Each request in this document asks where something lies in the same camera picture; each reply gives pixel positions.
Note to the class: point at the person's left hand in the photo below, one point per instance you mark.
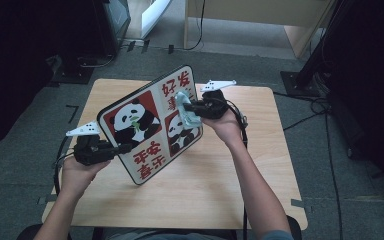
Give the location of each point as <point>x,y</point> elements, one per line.
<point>80,176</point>

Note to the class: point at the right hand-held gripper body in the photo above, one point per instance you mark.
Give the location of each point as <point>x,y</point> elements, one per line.
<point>215,103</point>

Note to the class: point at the person's right hand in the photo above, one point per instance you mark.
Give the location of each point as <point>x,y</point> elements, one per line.
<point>228,128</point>

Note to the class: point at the panda print board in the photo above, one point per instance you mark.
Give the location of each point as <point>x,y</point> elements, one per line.
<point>146,130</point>

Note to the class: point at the black stand with base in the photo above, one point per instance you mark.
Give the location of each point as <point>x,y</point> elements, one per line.
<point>301,83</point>

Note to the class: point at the grey tape strip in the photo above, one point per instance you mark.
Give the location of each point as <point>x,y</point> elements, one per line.
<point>48,199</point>
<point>297,203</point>

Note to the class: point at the black floor plug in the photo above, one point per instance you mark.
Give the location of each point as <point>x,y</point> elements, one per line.
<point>171,49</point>

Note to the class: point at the person's grey clothing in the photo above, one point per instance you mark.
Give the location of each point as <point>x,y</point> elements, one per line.
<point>166,236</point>

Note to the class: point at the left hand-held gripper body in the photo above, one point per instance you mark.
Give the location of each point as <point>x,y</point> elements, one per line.
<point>90,150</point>

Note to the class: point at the black flat floor base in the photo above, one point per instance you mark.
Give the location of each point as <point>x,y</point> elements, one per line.
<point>71,75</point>

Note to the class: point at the white curved panel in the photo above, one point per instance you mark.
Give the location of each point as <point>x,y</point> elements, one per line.
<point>156,13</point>

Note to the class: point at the light blue cloth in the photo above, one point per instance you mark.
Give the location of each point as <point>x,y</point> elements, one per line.
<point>186,113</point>

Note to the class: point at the black monitor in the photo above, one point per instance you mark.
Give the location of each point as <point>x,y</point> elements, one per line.
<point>113,20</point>

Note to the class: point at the light wooden cabinet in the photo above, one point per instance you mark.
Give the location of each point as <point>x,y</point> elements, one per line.
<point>246,10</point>

